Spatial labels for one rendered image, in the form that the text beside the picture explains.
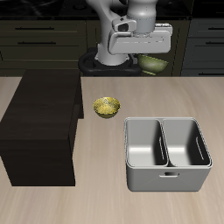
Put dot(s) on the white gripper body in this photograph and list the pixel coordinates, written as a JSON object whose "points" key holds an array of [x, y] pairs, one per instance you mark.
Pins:
{"points": [[140, 43]]}

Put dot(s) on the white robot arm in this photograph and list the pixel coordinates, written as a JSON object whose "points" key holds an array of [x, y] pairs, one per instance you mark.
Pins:
{"points": [[108, 49]]}

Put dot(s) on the green bowl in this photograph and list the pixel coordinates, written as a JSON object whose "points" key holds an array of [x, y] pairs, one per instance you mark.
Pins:
{"points": [[153, 65]]}

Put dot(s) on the yellow fluted bowl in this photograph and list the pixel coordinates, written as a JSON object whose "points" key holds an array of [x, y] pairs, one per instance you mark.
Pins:
{"points": [[106, 106]]}

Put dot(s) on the grey kitchen drawer unit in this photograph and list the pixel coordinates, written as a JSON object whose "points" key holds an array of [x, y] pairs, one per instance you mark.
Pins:
{"points": [[204, 52]]}

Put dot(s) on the dark kitchen cupboards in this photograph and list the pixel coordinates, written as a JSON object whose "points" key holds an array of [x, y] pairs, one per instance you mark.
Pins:
{"points": [[43, 55]]}

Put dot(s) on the black kitchen countertop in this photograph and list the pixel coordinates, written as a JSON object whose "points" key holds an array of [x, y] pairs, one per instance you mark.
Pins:
{"points": [[43, 8]]}

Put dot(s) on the dark wooden cabinet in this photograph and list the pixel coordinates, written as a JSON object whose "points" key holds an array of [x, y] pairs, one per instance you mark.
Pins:
{"points": [[40, 122]]}

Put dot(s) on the white two-bin basket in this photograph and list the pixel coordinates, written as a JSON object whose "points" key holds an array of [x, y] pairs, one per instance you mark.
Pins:
{"points": [[163, 179]]}

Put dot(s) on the flat black base plate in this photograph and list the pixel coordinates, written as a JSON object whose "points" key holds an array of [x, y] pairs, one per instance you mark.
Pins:
{"points": [[87, 67]]}

